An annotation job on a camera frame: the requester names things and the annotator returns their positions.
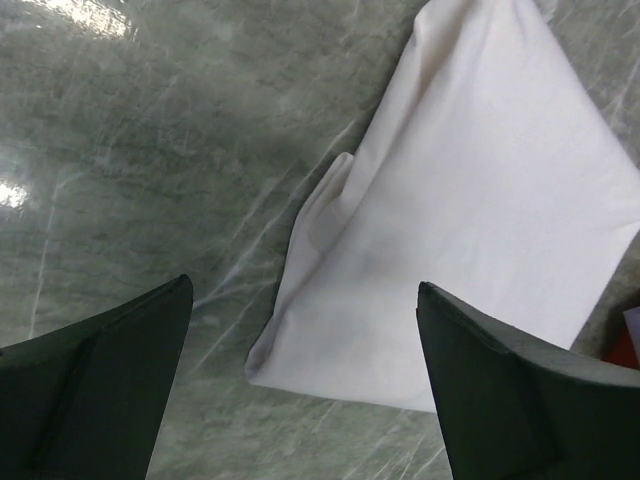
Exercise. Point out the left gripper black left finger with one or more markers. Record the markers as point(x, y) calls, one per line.
point(86, 401)

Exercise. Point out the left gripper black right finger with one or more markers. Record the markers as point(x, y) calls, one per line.
point(513, 406)

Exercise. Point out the white t shirt red print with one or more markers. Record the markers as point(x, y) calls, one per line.
point(488, 171)

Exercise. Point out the red plastic bin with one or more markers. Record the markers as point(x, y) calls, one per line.
point(622, 352)

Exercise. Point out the lavender t shirt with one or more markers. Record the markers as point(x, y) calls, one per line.
point(632, 321)

